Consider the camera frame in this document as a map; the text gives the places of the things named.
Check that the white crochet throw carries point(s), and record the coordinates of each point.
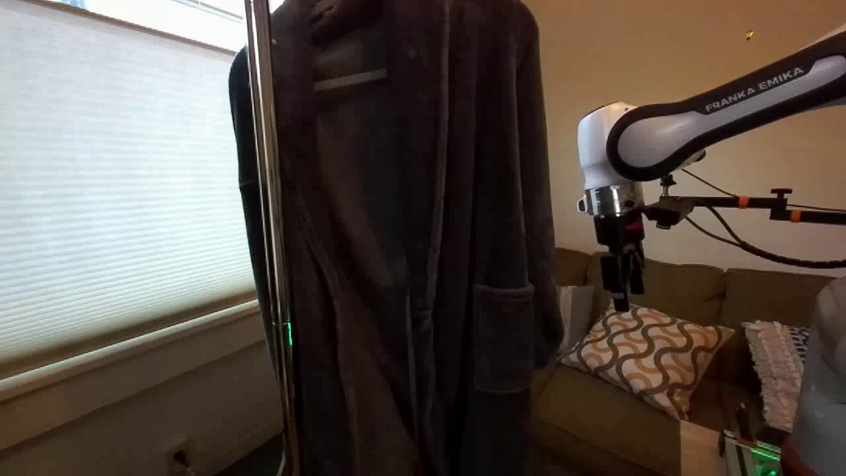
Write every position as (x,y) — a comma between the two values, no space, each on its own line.
(775,371)

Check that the green lit frame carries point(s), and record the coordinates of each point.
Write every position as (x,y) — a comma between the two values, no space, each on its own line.
(756,452)

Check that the brown cardboard box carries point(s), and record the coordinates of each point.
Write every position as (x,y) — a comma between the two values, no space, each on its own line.
(700,451)

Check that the plain white cushion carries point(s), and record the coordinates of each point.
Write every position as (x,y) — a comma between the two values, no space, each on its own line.
(576,312)

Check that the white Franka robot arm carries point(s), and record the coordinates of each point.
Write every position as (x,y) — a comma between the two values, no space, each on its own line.
(670,133)

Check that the white window sill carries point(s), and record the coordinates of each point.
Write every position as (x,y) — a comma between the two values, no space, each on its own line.
(132,347)

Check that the white window blind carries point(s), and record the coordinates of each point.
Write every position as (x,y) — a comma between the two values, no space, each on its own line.
(115,176)

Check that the olive green sofa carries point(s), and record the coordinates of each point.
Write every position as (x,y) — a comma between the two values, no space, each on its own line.
(597,423)

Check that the chrome garment rack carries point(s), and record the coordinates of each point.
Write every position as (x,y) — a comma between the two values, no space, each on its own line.
(266,133)

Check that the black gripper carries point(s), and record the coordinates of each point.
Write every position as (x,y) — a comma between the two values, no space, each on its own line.
(620,232)

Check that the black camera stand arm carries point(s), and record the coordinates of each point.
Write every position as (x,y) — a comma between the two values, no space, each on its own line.
(748,201)

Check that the dark grey plush robe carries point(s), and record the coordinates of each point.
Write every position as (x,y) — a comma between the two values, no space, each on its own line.
(396,265)

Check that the grey cloth cover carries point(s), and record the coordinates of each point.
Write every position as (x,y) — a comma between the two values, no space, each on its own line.
(822,386)

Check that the wave patterned throw pillow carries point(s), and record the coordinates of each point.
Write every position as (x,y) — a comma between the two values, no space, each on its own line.
(642,351)

